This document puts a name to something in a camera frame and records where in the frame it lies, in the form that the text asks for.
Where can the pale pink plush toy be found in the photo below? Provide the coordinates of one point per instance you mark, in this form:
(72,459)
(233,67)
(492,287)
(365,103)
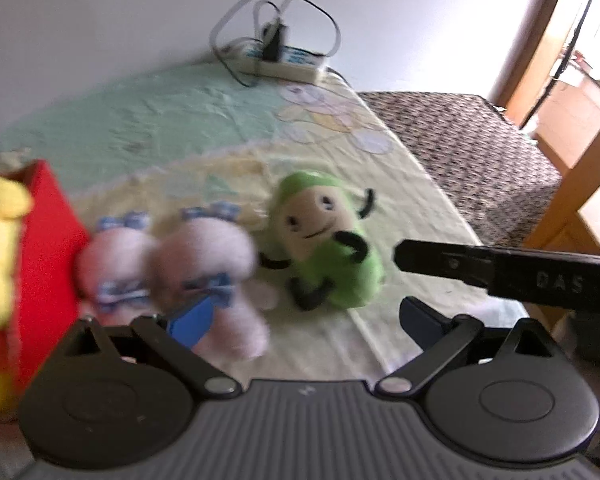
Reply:
(205,255)

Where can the cartoon printed bed sheet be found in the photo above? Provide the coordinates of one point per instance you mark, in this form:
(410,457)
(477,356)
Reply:
(155,120)

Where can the brown patterned bed cover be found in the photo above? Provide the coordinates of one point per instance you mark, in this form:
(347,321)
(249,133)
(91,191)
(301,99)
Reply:
(470,160)

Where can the black power adapter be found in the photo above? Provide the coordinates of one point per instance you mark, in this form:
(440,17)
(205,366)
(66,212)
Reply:
(274,42)

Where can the wooden frame furniture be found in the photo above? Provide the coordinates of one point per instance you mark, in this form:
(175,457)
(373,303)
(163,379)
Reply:
(580,185)

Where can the white power strip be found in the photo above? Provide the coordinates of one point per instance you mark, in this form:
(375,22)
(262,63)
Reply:
(336,25)
(290,67)

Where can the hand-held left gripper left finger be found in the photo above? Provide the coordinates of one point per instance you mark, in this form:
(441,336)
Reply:
(192,317)

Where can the wooden door frame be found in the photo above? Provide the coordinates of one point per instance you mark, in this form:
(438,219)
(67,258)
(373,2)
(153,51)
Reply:
(540,35)

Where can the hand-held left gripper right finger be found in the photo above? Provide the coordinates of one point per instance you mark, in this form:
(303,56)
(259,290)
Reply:
(420,322)

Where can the red cardboard box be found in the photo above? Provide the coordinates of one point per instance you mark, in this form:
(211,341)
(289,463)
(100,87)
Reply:
(45,260)

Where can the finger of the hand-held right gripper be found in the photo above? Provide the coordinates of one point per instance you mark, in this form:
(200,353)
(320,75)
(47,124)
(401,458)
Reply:
(440,260)

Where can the green plush toy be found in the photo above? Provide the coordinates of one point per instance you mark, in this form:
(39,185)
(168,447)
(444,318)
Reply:
(360,270)

